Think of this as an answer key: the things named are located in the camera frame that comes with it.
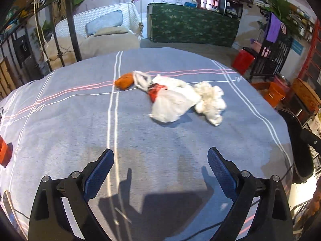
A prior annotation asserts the green potted plant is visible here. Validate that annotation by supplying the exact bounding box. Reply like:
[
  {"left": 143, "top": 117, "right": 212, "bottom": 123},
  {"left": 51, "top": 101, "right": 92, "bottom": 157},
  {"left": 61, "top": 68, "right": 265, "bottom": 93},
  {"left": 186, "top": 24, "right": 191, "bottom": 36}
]
[{"left": 256, "top": 0, "right": 301, "bottom": 38}]

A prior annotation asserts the black cabinet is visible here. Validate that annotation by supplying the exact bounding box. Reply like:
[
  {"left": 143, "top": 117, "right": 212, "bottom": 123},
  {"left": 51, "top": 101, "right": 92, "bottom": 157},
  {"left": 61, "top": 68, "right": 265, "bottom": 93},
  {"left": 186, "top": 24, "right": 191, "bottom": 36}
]
[{"left": 219, "top": 0, "right": 244, "bottom": 18}]

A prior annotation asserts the red door frame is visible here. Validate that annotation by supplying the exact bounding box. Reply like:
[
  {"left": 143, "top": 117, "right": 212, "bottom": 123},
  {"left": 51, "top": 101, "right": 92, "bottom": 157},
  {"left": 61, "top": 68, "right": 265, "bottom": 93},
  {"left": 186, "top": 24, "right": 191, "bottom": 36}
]
[{"left": 297, "top": 17, "right": 321, "bottom": 86}]

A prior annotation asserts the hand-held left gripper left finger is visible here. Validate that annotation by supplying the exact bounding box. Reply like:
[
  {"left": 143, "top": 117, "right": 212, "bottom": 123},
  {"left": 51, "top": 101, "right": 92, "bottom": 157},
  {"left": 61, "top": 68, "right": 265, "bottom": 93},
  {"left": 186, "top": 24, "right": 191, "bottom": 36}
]
[{"left": 28, "top": 149, "right": 115, "bottom": 241}]

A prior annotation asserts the black dispenser panel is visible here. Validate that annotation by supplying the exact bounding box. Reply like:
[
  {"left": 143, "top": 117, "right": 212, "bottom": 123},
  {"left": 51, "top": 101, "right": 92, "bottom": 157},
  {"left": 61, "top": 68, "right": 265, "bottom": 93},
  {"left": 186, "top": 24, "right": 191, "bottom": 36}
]
[{"left": 12, "top": 34, "right": 34, "bottom": 67}]

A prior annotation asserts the orange bag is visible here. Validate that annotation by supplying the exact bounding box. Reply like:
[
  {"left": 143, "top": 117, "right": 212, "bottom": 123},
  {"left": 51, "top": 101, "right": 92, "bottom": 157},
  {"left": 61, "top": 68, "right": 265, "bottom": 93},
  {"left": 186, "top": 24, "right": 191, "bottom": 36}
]
[{"left": 115, "top": 72, "right": 136, "bottom": 90}]

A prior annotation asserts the black iron bed frame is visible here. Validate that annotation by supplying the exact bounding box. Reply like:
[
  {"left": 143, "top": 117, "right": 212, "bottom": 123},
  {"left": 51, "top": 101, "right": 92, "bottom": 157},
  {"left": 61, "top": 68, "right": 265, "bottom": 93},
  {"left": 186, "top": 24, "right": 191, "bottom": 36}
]
[{"left": 0, "top": 0, "right": 82, "bottom": 98}]

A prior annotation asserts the metal basin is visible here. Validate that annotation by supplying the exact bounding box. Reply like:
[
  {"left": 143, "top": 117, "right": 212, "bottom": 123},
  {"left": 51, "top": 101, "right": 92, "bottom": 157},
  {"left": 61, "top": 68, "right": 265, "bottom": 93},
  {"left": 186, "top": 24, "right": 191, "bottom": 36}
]
[{"left": 274, "top": 71, "right": 291, "bottom": 86}]

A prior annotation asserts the black metal rack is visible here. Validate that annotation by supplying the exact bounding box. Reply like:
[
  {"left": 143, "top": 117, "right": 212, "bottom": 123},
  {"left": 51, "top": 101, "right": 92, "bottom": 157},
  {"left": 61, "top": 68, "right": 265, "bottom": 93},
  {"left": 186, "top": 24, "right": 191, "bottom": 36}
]
[{"left": 249, "top": 34, "right": 293, "bottom": 81}]

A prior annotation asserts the red plastic stool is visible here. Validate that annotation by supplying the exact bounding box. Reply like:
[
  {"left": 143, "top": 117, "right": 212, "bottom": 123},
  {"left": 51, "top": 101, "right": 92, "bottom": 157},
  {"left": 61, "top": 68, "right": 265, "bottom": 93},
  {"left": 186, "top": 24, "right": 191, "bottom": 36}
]
[{"left": 232, "top": 48, "right": 256, "bottom": 72}]

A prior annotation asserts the white wicker swing chair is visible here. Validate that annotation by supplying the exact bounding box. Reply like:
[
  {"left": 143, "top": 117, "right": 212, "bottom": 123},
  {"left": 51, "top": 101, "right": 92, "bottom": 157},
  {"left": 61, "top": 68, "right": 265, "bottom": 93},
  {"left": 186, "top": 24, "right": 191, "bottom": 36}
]
[{"left": 54, "top": 2, "right": 141, "bottom": 41}]

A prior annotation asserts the red plastic container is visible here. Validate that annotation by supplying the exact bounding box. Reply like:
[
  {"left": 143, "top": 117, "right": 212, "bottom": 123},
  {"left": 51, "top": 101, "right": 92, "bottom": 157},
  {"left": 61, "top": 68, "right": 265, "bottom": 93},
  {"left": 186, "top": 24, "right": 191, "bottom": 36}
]
[{"left": 0, "top": 136, "right": 13, "bottom": 168}]

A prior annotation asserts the white tissue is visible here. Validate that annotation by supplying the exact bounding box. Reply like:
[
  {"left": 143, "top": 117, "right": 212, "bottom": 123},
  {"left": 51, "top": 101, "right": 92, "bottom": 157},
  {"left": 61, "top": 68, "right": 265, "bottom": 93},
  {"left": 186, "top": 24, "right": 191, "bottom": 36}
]
[{"left": 194, "top": 82, "right": 227, "bottom": 127}]

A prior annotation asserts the blue striped bed sheet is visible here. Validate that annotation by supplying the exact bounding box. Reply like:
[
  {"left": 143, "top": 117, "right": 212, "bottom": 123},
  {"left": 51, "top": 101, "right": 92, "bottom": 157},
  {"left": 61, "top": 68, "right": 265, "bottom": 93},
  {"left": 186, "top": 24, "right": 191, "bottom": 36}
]
[{"left": 0, "top": 47, "right": 295, "bottom": 241}]

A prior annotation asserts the pink basin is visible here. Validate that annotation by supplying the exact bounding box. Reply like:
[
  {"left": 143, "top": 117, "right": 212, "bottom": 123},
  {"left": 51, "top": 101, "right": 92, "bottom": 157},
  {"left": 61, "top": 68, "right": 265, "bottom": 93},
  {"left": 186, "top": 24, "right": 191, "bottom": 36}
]
[{"left": 251, "top": 39, "right": 272, "bottom": 56}]

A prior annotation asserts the white tasselled rope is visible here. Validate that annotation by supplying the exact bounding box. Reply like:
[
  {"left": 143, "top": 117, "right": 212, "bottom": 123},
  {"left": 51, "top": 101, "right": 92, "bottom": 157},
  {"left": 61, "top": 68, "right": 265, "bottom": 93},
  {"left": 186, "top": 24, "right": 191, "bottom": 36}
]
[{"left": 33, "top": 0, "right": 49, "bottom": 61}]

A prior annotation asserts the purple cloth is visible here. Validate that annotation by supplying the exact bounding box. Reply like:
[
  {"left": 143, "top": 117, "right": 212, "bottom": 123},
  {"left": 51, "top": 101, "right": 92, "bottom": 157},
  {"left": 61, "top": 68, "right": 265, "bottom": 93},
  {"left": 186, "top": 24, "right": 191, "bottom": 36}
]
[{"left": 264, "top": 12, "right": 282, "bottom": 44}]

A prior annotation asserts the white plastic bag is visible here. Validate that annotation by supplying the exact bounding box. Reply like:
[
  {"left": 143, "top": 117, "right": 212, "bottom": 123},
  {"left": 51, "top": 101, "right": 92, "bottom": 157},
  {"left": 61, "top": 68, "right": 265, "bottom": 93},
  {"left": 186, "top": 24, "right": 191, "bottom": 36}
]
[{"left": 132, "top": 70, "right": 202, "bottom": 123}]

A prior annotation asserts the grey-blue pillow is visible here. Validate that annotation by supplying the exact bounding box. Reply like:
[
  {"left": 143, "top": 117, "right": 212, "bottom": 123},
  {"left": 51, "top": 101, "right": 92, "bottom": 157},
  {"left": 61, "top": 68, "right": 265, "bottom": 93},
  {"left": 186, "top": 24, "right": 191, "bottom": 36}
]
[{"left": 85, "top": 10, "right": 124, "bottom": 35}]

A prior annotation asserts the red crumpled wrapper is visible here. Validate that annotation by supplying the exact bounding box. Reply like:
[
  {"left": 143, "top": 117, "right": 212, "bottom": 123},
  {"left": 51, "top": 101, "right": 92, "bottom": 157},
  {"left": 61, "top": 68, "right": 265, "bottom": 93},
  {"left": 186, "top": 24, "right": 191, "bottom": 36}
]
[{"left": 148, "top": 84, "right": 168, "bottom": 103}]

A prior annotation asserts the orange bucket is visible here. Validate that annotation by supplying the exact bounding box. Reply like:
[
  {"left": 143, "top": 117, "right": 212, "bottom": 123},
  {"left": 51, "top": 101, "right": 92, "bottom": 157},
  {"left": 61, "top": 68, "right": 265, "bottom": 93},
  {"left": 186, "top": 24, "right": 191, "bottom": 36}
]
[{"left": 263, "top": 82, "right": 286, "bottom": 108}]

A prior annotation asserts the wooden stool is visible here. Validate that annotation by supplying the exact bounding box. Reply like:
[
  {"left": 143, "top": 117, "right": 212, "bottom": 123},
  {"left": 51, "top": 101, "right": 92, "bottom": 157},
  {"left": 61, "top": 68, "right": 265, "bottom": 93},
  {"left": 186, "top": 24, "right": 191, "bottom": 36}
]
[{"left": 291, "top": 78, "right": 319, "bottom": 113}]

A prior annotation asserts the green patterned cabinet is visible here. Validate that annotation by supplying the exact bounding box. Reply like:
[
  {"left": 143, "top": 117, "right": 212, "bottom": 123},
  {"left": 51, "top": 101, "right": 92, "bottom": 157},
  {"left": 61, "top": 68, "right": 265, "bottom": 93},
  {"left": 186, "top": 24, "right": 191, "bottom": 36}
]
[{"left": 147, "top": 2, "right": 241, "bottom": 48}]

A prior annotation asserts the black office chair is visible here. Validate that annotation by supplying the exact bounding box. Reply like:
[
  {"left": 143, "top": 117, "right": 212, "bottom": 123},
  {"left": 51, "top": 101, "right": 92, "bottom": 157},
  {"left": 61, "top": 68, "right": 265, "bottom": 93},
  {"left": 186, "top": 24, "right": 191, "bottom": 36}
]
[{"left": 277, "top": 108, "right": 321, "bottom": 185}]

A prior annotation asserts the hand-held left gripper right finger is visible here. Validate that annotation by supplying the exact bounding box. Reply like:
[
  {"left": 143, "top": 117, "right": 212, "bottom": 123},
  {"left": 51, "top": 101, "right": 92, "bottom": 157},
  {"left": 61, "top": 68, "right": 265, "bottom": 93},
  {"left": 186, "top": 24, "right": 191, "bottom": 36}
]
[{"left": 207, "top": 147, "right": 294, "bottom": 241}]

